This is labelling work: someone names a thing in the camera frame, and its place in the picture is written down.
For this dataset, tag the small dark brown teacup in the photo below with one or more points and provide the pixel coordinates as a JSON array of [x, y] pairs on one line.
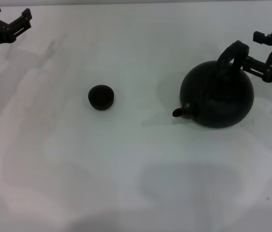
[[101, 96]]

